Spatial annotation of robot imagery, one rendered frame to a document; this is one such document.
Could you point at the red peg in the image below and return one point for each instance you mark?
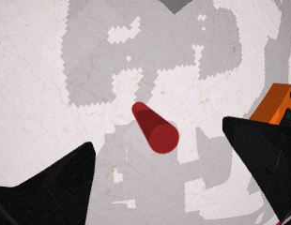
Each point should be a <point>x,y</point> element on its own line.
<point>161,136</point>

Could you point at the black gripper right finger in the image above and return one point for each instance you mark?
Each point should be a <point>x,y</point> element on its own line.
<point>266,151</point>

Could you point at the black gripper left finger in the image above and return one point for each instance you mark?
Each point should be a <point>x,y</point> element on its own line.
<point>57,196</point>

